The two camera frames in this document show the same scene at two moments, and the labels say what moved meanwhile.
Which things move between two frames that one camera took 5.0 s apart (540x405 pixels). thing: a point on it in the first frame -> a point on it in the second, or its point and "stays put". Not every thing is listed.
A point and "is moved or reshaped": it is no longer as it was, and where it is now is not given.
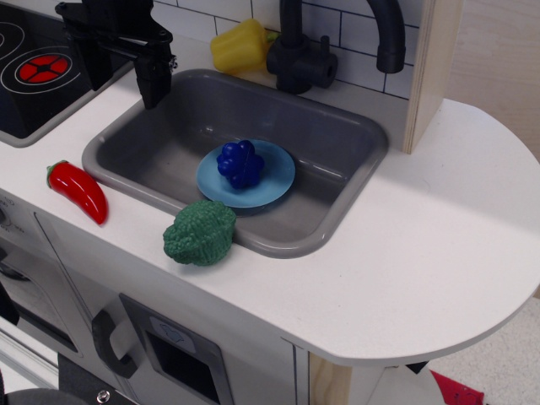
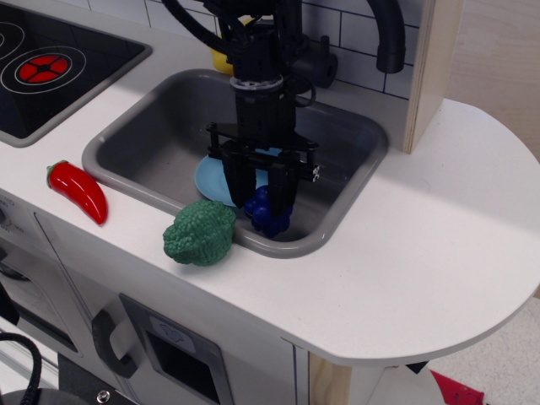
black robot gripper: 128,26 -> 266,127
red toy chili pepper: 64,177 stays put
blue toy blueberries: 240,163 is moved or reshaped
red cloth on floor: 456,394 stays put
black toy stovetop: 44,79 stays put
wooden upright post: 434,68 stays put
